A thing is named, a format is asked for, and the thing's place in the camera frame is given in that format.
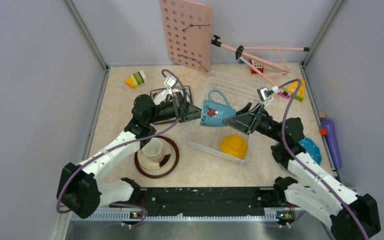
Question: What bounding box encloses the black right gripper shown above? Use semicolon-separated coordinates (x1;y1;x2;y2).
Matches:
219;102;284;143

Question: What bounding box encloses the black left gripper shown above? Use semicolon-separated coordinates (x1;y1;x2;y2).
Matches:
147;91;209;124

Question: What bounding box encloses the white wire dish rack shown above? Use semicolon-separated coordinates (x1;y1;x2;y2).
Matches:
180;71;264;164

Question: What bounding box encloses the blue floral mug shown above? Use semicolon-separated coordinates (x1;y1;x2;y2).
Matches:
199;89;237;127

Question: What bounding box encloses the yellow ribbed bowl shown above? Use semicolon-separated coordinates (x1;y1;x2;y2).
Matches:
220;134;249;160

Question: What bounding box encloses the pink white mug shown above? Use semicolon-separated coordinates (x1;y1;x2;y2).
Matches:
142;137;165;163

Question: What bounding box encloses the blue polka dot plate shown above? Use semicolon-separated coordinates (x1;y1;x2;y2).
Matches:
299;137;323;165

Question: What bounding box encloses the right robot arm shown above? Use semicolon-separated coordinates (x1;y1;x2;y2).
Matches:
223;104;381;240

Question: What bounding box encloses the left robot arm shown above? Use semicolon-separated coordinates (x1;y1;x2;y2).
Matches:
56;92;202;219

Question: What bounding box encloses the round printed white plate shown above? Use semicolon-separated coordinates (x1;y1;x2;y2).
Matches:
150;87;180;122

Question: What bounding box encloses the square black-rimmed plate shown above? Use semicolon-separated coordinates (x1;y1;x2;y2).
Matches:
150;85;193;125

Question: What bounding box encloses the pink toy brick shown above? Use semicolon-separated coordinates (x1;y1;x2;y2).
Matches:
277;91;291;99

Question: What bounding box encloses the red white toy block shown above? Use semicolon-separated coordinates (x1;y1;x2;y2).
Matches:
249;59;264;75

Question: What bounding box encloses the yellow green toy block stack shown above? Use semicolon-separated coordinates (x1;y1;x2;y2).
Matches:
124;70;147;89

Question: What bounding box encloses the green toy brick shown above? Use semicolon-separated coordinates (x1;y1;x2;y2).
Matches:
282;87;305;102

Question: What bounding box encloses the dark red round plate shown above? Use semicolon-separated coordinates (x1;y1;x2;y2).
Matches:
134;135;180;179

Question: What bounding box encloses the pink tripod stand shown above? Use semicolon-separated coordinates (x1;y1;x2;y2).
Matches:
211;35;310;94

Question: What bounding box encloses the small wooden cube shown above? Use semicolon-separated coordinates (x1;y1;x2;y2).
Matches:
318;112;327;121

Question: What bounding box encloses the pink pegboard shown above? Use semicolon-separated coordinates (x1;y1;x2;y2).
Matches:
159;0;214;73

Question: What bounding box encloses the purple flashlight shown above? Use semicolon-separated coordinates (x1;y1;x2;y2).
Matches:
319;118;342;169

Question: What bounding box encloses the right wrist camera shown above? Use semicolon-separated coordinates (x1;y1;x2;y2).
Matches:
256;87;274;103

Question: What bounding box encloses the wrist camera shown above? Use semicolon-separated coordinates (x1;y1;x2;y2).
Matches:
164;75;178;89
256;87;274;103

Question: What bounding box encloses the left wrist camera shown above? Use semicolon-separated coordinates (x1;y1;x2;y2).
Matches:
164;75;178;89

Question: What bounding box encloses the yellow toy frame block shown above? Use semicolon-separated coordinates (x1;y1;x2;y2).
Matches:
286;79;306;98

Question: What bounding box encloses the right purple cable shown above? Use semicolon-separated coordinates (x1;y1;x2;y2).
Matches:
273;78;370;240

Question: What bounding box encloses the purple cable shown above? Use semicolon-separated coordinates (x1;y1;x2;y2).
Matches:
273;78;370;240
55;68;189;215

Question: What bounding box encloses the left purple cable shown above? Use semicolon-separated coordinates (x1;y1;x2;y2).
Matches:
55;68;189;215

